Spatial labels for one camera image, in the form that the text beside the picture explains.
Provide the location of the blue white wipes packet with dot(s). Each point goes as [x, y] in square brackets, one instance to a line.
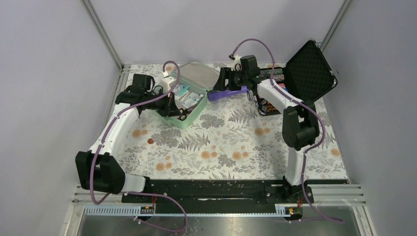
[180, 90]

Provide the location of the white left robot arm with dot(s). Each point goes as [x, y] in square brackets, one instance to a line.
[98, 168]

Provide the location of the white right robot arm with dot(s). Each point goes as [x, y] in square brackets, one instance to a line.
[300, 125]

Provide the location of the mint green medicine case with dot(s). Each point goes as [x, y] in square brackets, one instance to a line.
[200, 79]

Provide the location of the floral table mat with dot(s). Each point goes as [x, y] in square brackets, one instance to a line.
[228, 140]

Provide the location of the black poker chip case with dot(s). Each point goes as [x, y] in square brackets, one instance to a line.
[307, 75]

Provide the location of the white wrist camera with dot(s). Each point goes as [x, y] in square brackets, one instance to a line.
[167, 82]
[236, 65]

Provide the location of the purple cylindrical tube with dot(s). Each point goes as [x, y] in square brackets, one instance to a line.
[216, 95]

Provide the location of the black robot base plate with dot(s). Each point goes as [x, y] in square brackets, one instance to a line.
[220, 196]

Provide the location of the black scissors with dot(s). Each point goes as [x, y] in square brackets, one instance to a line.
[184, 113]

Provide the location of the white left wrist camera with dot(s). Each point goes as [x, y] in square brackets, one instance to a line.
[167, 82]

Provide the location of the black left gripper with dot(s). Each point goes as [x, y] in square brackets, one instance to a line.
[170, 108]

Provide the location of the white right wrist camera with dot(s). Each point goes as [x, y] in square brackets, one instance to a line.
[236, 65]

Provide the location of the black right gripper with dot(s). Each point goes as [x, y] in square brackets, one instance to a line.
[225, 73]

